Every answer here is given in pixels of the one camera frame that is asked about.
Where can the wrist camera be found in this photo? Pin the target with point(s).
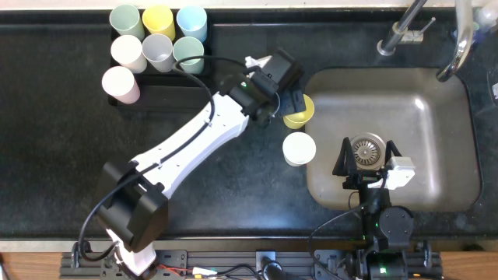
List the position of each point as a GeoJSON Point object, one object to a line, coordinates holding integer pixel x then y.
{"type": "Point", "coordinates": [398, 171]}
{"type": "Point", "coordinates": [257, 62]}

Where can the mounting rail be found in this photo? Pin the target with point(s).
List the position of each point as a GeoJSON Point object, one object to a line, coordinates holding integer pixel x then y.
{"type": "Point", "coordinates": [225, 258]}

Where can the steel sink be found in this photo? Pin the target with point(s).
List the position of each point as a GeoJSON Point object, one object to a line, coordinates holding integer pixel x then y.
{"type": "Point", "coordinates": [428, 136]}

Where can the grey cup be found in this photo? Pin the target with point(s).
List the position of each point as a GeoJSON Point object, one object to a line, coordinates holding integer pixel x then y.
{"type": "Point", "coordinates": [156, 48]}

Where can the pink cup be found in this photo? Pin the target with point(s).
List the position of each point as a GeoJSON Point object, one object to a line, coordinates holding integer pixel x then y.
{"type": "Point", "coordinates": [118, 82]}

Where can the black tray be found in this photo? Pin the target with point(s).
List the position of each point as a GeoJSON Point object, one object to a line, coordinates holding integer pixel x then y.
{"type": "Point", "coordinates": [167, 95]}

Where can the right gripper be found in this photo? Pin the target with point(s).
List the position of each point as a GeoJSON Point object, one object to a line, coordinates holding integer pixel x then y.
{"type": "Point", "coordinates": [356, 180]}

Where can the yellow cup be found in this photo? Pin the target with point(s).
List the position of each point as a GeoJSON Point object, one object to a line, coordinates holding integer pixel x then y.
{"type": "Point", "coordinates": [157, 18]}
{"type": "Point", "coordinates": [299, 120]}

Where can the green cup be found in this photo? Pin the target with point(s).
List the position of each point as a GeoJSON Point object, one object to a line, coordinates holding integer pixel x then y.
{"type": "Point", "coordinates": [189, 50]}
{"type": "Point", "coordinates": [125, 18]}

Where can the steel tap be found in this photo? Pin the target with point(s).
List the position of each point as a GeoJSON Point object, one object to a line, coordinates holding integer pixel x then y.
{"type": "Point", "coordinates": [391, 39]}

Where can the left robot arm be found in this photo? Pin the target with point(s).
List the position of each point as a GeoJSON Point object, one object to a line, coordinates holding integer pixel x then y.
{"type": "Point", "coordinates": [194, 136]}

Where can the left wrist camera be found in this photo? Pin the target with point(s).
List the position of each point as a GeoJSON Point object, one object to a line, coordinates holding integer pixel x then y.
{"type": "Point", "coordinates": [257, 62]}

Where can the blue soap bottle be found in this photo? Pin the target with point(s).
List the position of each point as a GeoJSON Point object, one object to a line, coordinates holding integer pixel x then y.
{"type": "Point", "coordinates": [486, 15]}

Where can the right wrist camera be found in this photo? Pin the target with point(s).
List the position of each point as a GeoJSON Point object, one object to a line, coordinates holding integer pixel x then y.
{"type": "Point", "coordinates": [398, 171]}

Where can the blue cup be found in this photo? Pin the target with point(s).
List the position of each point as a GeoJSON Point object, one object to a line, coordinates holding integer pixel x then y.
{"type": "Point", "coordinates": [191, 19]}

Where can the white cup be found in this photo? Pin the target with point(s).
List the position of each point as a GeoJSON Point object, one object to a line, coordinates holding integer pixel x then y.
{"type": "Point", "coordinates": [299, 148]}
{"type": "Point", "coordinates": [126, 50]}

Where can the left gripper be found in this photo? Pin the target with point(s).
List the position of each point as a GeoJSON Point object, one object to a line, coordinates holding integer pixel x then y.
{"type": "Point", "coordinates": [286, 70]}

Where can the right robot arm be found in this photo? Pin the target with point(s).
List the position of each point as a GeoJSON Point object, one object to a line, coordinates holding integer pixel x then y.
{"type": "Point", "coordinates": [395, 227]}

